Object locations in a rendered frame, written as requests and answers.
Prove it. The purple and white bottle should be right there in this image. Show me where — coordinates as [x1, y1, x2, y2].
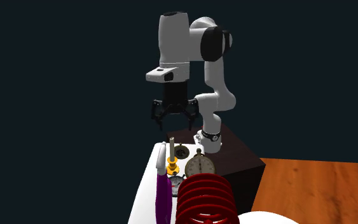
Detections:
[155, 141, 174, 224]

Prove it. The small silver stopwatch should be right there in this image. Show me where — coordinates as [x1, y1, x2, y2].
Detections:
[168, 174, 186, 198]

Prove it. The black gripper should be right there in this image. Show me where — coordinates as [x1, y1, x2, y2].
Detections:
[151, 81, 200, 131]

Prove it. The red ribbed round object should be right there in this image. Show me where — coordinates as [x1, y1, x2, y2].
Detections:
[174, 172, 241, 224]

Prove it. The gold candlestick with beige candle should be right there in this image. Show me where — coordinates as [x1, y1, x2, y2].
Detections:
[165, 136, 181, 176]

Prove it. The dark brown robot stand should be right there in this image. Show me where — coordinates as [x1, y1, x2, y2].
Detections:
[166, 123, 266, 216]

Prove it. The white rounded object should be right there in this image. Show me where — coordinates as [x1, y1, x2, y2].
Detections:
[237, 211, 301, 224]

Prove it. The large brass stopwatch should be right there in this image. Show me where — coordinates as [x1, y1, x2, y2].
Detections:
[184, 148, 217, 179]

